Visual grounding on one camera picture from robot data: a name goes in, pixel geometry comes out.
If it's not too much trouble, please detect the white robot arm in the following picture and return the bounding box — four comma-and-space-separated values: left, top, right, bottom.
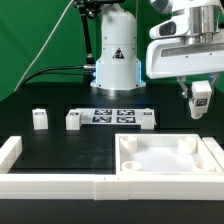
91, 0, 224, 96

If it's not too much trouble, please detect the white square table top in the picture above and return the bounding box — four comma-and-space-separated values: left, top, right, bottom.
115, 134, 224, 174

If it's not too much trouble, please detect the white U-shaped fence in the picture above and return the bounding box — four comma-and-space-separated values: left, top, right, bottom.
0, 136, 224, 200

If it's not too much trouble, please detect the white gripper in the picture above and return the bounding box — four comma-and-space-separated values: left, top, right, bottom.
145, 19, 224, 100

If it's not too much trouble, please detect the white cable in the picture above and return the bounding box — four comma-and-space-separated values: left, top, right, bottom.
13, 0, 75, 93

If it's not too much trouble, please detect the black cable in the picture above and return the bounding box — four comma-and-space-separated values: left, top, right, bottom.
22, 65, 98, 86

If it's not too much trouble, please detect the AprilTag marker sheet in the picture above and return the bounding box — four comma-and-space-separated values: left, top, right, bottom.
69, 108, 144, 125

